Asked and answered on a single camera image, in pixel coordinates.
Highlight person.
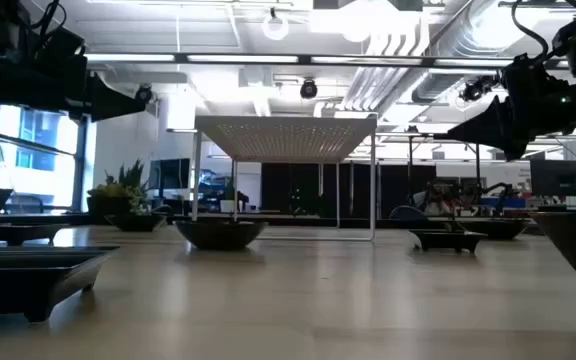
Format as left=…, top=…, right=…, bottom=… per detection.
left=414, top=180, right=462, bottom=217

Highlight white ceiling pipes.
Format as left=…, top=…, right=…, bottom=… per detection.
left=340, top=29, right=432, bottom=114

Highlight white perforated shelf riser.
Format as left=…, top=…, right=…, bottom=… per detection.
left=191, top=114, right=378, bottom=242

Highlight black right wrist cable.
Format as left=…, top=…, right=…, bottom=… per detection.
left=510, top=0, right=552, bottom=60

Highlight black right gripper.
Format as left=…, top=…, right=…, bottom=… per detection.
left=435, top=53, right=572, bottom=162

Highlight long ceiling light bar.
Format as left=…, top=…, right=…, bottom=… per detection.
left=85, top=52, right=569, bottom=69

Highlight black computer monitor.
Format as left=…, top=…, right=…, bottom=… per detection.
left=530, top=159, right=576, bottom=198
left=148, top=158, right=192, bottom=191

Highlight black aluminium table frame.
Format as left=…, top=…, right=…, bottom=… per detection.
left=0, top=212, right=539, bottom=229

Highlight black ceiling spotlight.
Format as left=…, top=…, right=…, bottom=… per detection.
left=460, top=74, right=502, bottom=104
left=299, top=77, right=319, bottom=100
left=135, top=83, right=154, bottom=105

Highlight large office window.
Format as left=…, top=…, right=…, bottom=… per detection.
left=0, top=99, right=89, bottom=214

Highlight square black mini plate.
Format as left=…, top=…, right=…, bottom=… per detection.
left=0, top=244, right=121, bottom=324
left=0, top=223, right=72, bottom=247
left=408, top=228, right=489, bottom=254

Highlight white ring ceiling light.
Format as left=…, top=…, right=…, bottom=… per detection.
left=261, top=10, right=291, bottom=42

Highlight potted green succulent plant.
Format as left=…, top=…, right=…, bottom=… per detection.
left=86, top=158, right=155, bottom=217

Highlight black room partition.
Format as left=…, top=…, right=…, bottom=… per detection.
left=260, top=162, right=438, bottom=219

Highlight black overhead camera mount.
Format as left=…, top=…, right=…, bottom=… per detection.
left=312, top=0, right=354, bottom=10

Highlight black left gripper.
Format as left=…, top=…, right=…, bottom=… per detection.
left=35, top=24, right=148, bottom=123

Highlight leaf-shaped black mini plate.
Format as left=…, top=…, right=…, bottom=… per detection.
left=455, top=217, right=532, bottom=241
left=173, top=219, right=269, bottom=251

